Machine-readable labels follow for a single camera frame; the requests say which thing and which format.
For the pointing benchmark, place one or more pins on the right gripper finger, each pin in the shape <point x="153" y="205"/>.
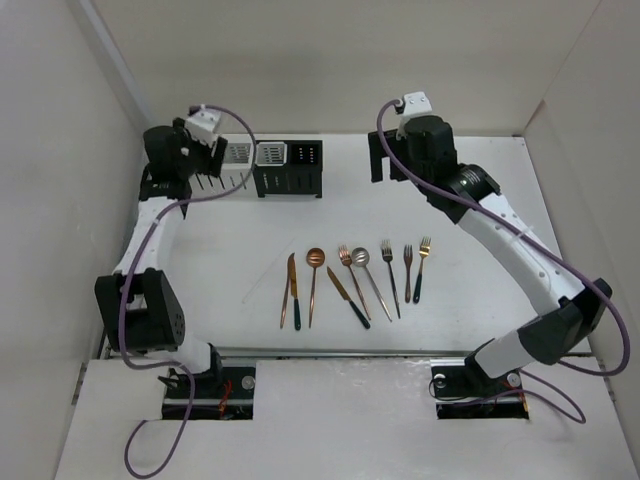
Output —
<point x="397" y="169"/>
<point x="377" y="152"/>

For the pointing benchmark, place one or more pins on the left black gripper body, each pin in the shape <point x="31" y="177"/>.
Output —
<point x="198" y="158"/>

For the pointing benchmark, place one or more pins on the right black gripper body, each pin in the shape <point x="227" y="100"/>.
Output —
<point x="414" y="167"/>

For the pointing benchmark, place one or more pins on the copper small fork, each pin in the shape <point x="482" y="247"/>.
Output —
<point x="408" y="259"/>

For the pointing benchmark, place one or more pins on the gold fork green handle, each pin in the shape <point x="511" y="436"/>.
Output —
<point x="424" y="252"/>

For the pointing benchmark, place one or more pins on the gold knife green handle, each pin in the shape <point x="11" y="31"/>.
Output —
<point x="294" y="292"/>

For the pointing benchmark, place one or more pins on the rose gold knife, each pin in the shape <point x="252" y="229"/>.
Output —
<point x="288" y="283"/>

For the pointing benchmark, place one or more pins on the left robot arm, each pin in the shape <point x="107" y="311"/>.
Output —
<point x="195" y="354"/>

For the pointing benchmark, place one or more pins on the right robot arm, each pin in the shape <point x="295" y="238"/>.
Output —
<point x="568" y="305"/>

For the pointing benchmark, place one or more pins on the white utensil caddy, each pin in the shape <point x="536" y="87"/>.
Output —
<point x="234" y="172"/>

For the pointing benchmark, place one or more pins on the silver spoon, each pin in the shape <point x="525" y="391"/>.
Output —
<point x="361" y="258"/>

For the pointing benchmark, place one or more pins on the black utensil caddy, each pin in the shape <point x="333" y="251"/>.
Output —
<point x="289" y="167"/>

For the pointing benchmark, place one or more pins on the rose gold fork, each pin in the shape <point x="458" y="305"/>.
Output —
<point x="346" y="260"/>

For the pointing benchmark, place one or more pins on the copper spoon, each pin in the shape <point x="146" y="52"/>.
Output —
<point x="315" y="258"/>

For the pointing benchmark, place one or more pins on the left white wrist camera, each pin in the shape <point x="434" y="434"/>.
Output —
<point x="203" y="125"/>

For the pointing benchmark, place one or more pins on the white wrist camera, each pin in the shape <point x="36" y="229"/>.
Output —
<point x="203" y="125"/>
<point x="413" y="105"/>

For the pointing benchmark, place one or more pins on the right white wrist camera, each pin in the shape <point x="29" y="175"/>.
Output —
<point x="413" y="105"/>

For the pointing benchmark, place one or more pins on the aluminium frame left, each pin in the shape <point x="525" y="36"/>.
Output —
<point x="136" y="302"/>

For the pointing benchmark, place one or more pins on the silver fork black handle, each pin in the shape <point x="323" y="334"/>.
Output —
<point x="387" y="256"/>

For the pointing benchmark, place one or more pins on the gold knife dark handle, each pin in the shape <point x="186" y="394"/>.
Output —
<point x="346" y="297"/>

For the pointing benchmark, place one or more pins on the aluminium rail front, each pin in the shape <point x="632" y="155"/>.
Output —
<point x="284" y="353"/>

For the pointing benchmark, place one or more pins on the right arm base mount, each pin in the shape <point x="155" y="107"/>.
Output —
<point x="459" y="396"/>

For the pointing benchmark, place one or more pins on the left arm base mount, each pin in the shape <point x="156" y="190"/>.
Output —
<point x="227" y="395"/>

